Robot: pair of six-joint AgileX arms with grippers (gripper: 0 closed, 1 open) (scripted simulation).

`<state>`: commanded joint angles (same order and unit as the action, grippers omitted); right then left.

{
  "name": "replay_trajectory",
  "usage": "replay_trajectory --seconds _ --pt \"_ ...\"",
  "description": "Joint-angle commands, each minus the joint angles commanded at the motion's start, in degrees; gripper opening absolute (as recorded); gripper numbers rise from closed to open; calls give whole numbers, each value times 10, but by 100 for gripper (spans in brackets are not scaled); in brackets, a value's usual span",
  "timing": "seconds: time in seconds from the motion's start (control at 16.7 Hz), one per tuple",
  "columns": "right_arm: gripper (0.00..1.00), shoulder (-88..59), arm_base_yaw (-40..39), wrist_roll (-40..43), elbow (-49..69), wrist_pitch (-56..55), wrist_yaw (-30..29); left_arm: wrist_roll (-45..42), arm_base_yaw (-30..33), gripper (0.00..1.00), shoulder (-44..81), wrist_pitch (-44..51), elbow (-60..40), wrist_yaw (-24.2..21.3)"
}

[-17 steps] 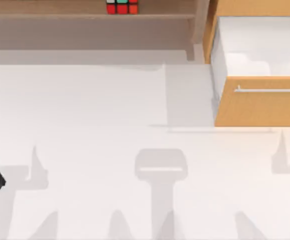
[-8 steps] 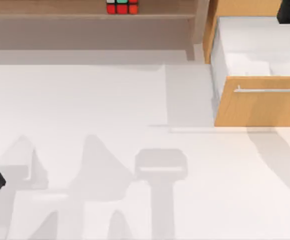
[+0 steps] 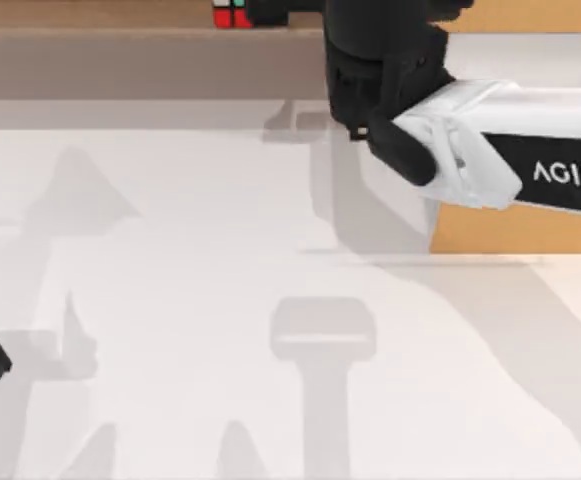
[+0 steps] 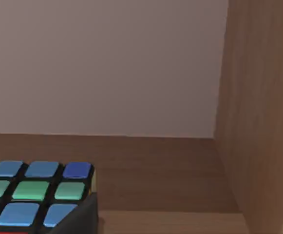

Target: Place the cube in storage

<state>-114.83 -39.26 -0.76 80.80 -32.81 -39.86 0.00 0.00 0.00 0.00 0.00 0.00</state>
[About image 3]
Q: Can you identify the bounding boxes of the multicoloured puzzle cube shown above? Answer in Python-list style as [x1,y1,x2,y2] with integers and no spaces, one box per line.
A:
[212,0,252,30]

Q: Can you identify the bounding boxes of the brown wooden cupboard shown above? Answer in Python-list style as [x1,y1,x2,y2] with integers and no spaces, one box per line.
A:
[0,0,330,102]

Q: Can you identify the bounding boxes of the pale wooden drawer front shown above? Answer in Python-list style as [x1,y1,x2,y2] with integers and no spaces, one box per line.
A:
[428,198,581,256]

